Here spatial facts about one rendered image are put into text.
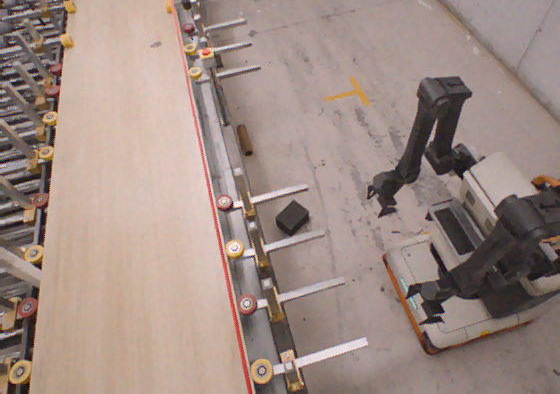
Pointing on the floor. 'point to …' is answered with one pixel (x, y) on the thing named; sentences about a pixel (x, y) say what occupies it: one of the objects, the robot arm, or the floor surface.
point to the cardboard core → (244, 140)
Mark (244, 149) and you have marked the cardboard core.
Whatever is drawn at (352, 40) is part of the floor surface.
